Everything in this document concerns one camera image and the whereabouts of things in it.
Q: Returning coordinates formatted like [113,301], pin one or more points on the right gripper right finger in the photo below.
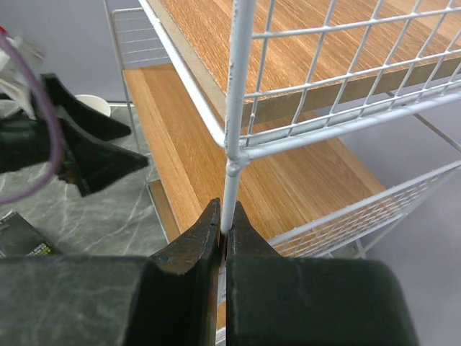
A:
[277,300]

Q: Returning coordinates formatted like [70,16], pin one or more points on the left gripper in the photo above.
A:
[90,162]

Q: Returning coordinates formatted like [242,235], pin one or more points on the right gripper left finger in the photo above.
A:
[168,298]

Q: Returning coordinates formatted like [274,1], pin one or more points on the black green razor box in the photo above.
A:
[20,238]

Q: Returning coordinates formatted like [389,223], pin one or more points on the white wire wooden shelf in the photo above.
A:
[247,101]

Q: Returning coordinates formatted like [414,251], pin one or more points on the white brown bowl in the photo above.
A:
[96,103]

